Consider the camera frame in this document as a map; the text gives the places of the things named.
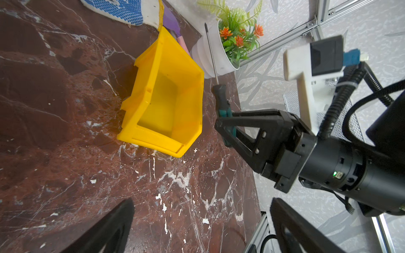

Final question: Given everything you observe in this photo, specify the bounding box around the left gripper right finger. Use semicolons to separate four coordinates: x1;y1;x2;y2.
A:
270;198;344;253

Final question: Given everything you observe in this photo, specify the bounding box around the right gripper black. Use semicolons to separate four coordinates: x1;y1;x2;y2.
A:
215;109;317;194

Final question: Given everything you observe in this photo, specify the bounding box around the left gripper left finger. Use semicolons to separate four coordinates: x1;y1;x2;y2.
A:
63;198;135;253

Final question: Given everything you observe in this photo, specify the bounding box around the green black screwdriver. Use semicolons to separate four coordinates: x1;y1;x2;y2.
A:
204;23;237;148

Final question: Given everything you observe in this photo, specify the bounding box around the yellow plastic bin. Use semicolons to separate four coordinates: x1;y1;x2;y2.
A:
116;26;205;159

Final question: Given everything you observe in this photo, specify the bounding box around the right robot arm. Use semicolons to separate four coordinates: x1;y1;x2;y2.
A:
213;85;405;217

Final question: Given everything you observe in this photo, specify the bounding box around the white pot with flowers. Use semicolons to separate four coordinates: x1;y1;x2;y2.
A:
191;1;264;79

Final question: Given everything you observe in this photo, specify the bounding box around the purple pink toy trowel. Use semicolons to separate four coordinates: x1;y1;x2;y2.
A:
163;4;190;55

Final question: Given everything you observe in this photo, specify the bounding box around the blue white work glove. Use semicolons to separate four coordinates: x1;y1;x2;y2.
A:
81;0;164;31

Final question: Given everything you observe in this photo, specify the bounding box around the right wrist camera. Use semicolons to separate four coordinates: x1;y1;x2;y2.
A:
283;35;368;135

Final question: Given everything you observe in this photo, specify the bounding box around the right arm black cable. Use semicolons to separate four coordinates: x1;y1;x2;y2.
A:
317;61;405;146

